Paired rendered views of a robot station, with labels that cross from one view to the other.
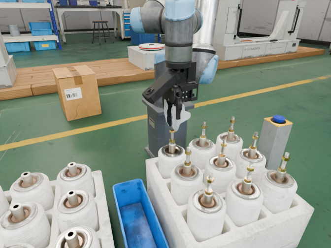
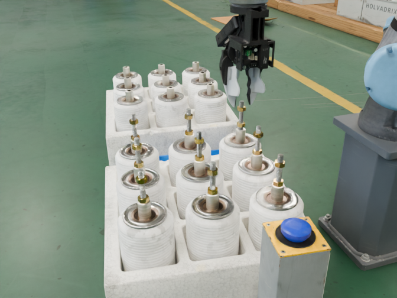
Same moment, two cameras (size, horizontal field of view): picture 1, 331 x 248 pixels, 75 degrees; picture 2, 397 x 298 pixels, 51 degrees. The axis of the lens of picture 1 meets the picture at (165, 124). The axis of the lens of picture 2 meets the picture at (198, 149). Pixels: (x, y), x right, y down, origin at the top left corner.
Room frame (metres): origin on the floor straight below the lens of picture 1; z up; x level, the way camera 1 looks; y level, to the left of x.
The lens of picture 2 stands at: (0.66, -0.87, 0.68)
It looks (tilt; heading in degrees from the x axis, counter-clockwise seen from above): 28 degrees down; 100
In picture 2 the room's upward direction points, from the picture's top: 1 degrees counter-clockwise
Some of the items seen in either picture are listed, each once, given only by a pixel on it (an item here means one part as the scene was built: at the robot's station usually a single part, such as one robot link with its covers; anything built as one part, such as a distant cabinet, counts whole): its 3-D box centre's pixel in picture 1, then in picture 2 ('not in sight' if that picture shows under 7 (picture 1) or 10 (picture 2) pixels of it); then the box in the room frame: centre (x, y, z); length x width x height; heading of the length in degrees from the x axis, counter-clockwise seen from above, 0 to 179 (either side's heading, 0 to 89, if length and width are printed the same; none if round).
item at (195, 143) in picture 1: (202, 143); (256, 165); (0.65, -0.13, 0.25); 0.08 x 0.08 x 0.01
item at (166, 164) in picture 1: (171, 171); (238, 174); (0.61, -0.02, 0.16); 0.10 x 0.10 x 0.18
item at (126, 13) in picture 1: (129, 24); not in sight; (6.09, 0.93, 0.35); 0.59 x 0.47 x 0.69; 27
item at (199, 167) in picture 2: (221, 160); (199, 167); (0.54, -0.17, 0.26); 0.02 x 0.02 x 0.03
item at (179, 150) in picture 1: (172, 150); (240, 140); (0.61, -0.02, 0.25); 0.08 x 0.08 x 0.01
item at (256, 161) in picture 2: (202, 140); (256, 160); (0.65, -0.13, 0.26); 0.02 x 0.02 x 0.03
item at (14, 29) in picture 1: (14, 30); not in sight; (4.26, 2.75, 0.35); 0.16 x 0.15 x 0.19; 117
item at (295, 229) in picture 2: (278, 119); (295, 231); (0.71, -0.42, 0.32); 0.04 x 0.04 x 0.02
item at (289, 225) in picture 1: (215, 200); (200, 236); (0.54, -0.17, 0.09); 0.39 x 0.39 x 0.18; 21
